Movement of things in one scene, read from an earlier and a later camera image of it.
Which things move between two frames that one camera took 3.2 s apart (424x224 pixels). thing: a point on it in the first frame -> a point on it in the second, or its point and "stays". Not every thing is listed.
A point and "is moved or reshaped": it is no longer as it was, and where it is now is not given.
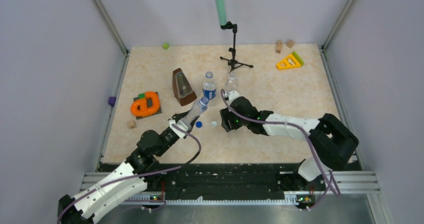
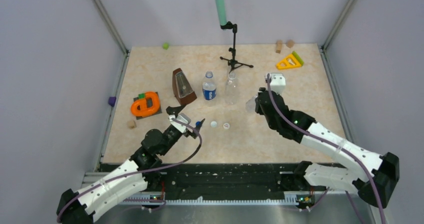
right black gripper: x=226 y=115 -> x=259 y=109
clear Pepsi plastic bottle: x=209 y=86 stays
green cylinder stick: x=297 y=57 stays
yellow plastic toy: x=288 y=62 stays
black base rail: x=232 y=180 stays
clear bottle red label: x=198 y=109 is moved or reshaped
